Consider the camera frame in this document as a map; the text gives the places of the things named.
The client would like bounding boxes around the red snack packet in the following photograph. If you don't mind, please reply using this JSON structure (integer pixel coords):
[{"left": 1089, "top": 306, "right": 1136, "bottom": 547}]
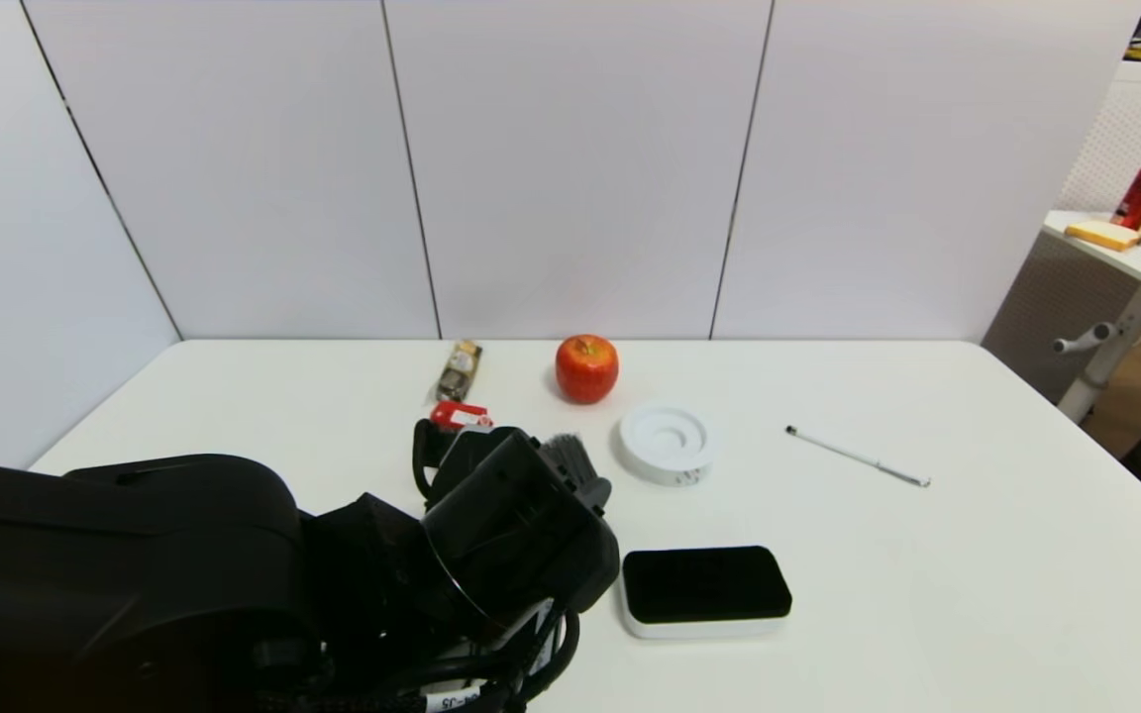
[{"left": 1110, "top": 168, "right": 1141, "bottom": 232}]

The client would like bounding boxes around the white pen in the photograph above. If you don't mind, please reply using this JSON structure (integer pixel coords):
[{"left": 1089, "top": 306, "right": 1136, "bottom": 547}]
[{"left": 784, "top": 426, "right": 931, "bottom": 489}]

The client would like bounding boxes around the white side table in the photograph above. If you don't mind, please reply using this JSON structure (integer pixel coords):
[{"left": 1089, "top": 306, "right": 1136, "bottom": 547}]
[{"left": 1040, "top": 211, "right": 1141, "bottom": 423}]

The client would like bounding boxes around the gold wrapped snack packet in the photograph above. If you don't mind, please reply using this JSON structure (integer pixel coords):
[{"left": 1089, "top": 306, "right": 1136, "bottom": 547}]
[{"left": 435, "top": 341, "right": 484, "bottom": 404}]

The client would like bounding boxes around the white round dish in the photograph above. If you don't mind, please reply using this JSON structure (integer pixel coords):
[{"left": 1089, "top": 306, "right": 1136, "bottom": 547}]
[{"left": 618, "top": 399, "right": 715, "bottom": 488}]

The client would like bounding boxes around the black white board eraser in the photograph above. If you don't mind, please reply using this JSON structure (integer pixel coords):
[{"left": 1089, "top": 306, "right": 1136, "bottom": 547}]
[{"left": 620, "top": 545, "right": 793, "bottom": 640}]

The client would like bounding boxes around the green grey handled scrub brush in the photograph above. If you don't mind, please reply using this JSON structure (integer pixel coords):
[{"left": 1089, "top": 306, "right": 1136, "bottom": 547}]
[{"left": 539, "top": 433, "right": 613, "bottom": 516}]

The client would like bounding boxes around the red apple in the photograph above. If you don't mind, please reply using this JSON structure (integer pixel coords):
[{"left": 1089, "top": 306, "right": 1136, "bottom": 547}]
[{"left": 556, "top": 335, "right": 621, "bottom": 406}]

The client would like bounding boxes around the tan wooden block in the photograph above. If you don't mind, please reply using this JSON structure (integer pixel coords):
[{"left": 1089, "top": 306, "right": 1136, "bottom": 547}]
[{"left": 1063, "top": 222, "right": 1141, "bottom": 254}]

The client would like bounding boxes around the grey table crank handle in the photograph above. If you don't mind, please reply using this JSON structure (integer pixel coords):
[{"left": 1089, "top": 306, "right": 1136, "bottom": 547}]
[{"left": 1051, "top": 322, "right": 1122, "bottom": 357}]

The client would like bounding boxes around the red milk carton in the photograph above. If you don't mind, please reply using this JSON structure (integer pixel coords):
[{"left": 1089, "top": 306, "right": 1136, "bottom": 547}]
[{"left": 430, "top": 400, "right": 494, "bottom": 434}]

